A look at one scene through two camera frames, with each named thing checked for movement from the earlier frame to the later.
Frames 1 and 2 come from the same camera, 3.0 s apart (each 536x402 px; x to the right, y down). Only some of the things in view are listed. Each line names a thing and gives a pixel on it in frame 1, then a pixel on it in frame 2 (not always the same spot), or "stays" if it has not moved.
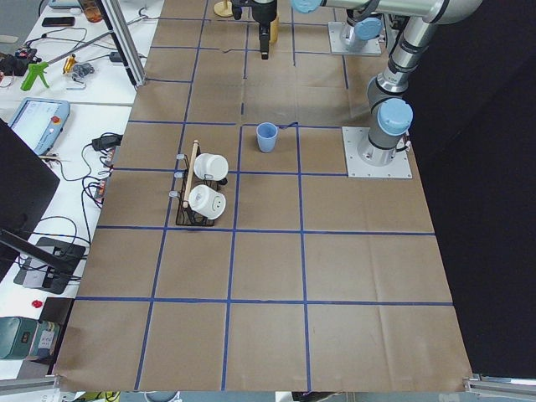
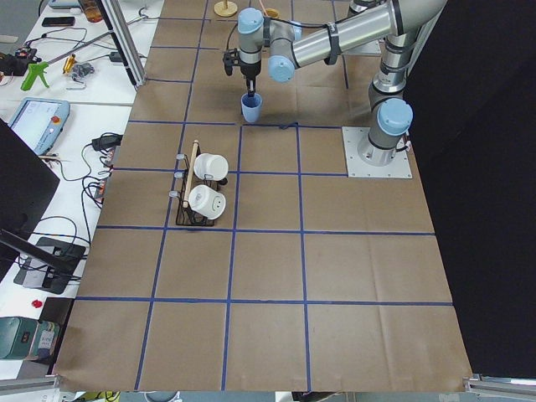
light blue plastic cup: (267, 134) -> (251, 106)
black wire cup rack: (189, 178) stays
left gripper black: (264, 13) -> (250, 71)
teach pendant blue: (40, 121) stays
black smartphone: (58, 21) stays
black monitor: (27, 184) stays
